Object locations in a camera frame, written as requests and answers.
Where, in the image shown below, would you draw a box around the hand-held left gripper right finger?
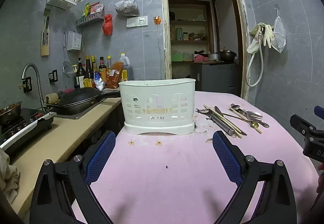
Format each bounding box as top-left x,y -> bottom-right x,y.
213,130 -> 295,224

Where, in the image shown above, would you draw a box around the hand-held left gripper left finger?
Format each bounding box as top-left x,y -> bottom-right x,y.
30,130 -> 116,224

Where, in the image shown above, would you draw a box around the wooden chopstick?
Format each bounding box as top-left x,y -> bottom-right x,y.
205,107 -> 240,138
229,107 -> 263,134
230,110 -> 254,126
204,105 -> 242,138

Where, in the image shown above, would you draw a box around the gold spoon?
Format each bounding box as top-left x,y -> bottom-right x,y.
222,113 -> 260,128

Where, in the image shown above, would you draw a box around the white plastic utensil basket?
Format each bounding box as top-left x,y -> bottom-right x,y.
118,78 -> 196,136

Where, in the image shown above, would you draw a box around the person's right hand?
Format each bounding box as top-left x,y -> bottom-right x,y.
316,163 -> 324,193

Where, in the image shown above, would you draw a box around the beige kitchen counter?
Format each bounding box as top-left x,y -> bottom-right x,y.
10,96 -> 122,220

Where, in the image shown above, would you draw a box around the steel sink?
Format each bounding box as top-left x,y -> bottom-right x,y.
44,99 -> 107,120

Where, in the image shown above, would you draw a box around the black wok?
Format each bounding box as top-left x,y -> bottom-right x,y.
45,87 -> 121,115

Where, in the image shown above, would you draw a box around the white blue bag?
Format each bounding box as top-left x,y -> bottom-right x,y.
94,72 -> 106,91

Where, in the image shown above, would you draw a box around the tan loofah sponge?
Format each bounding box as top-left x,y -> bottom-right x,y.
44,93 -> 59,104

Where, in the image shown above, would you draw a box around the dark grey cabinet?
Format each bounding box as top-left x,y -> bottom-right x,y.
190,62 -> 239,95

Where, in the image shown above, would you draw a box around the brown cap sauce bottle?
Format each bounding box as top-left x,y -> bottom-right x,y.
83,55 -> 95,88

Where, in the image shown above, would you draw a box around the dark pump bottle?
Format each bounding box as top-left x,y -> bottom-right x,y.
75,58 -> 86,88

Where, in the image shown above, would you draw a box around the black induction cooker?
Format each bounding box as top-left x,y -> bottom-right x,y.
0,111 -> 57,150

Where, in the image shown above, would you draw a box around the red label sauce bottle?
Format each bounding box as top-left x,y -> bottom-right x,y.
98,56 -> 108,84

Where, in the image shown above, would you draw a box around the white mesh bag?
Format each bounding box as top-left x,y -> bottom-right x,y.
273,7 -> 287,54

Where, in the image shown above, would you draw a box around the large dark oil jug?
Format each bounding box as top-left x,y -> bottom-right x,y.
118,53 -> 134,82

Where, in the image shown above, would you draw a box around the metal mesh strainer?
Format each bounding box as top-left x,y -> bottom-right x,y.
62,32 -> 74,78

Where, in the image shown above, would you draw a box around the cream rubber gloves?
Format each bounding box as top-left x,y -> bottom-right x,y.
249,22 -> 275,49

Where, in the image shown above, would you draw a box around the beige towel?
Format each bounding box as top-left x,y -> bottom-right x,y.
0,149 -> 21,198

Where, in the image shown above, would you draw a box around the black round pot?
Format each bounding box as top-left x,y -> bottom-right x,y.
219,49 -> 237,63

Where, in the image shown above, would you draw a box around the dark cooking pot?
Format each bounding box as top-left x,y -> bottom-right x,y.
0,101 -> 23,127

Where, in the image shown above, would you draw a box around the steel faucet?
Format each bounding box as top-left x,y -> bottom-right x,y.
21,63 -> 46,111

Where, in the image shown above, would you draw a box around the wooden shelf unit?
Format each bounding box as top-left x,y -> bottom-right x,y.
169,0 -> 212,63

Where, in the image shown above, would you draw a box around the wooden knife board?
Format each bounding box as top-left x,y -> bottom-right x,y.
41,8 -> 51,57

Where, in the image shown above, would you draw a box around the red plastic bag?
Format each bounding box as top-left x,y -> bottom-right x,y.
102,14 -> 113,36

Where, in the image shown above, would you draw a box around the yellow green snack packet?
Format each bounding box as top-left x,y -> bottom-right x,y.
81,2 -> 91,18

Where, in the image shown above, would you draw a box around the red snack packet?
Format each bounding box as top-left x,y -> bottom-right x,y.
88,2 -> 105,15

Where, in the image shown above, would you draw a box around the clear bag of dried goods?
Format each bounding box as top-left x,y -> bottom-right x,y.
114,0 -> 140,17

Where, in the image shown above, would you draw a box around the white shower hose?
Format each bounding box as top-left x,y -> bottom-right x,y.
246,31 -> 264,87

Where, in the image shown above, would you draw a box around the white wall cutlery holder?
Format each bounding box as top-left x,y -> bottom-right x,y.
67,31 -> 82,51

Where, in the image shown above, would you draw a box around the wooden door frame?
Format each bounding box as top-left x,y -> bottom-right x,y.
160,0 -> 250,100

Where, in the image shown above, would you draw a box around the metal wall rack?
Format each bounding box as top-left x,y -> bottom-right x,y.
76,12 -> 105,27

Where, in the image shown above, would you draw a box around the white wall switch panel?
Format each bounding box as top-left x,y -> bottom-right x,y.
126,16 -> 148,28

